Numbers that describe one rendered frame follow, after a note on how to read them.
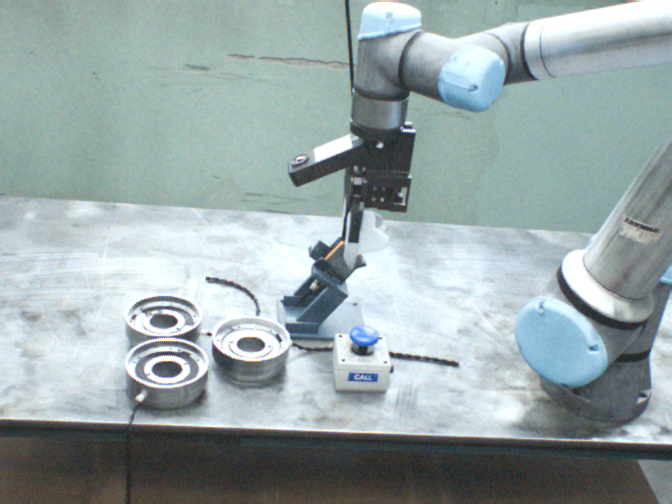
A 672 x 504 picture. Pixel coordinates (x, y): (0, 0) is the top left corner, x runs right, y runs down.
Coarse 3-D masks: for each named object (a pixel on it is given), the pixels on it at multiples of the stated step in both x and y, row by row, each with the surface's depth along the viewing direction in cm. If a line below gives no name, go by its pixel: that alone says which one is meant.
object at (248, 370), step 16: (240, 320) 126; (256, 320) 127; (224, 336) 124; (240, 336) 124; (256, 336) 124; (288, 336) 123; (224, 352) 118; (240, 352) 121; (256, 352) 125; (288, 352) 122; (224, 368) 119; (240, 368) 118; (256, 368) 118; (272, 368) 120
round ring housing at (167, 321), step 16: (144, 304) 128; (160, 304) 129; (176, 304) 129; (192, 304) 128; (128, 320) 123; (144, 320) 125; (160, 320) 127; (176, 320) 127; (128, 336) 123; (144, 336) 121; (160, 336) 120; (176, 336) 121; (192, 336) 123
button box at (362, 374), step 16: (336, 336) 124; (384, 336) 125; (336, 352) 121; (352, 352) 121; (368, 352) 120; (384, 352) 122; (336, 368) 120; (352, 368) 119; (368, 368) 119; (384, 368) 119; (336, 384) 120; (352, 384) 120; (368, 384) 120; (384, 384) 120
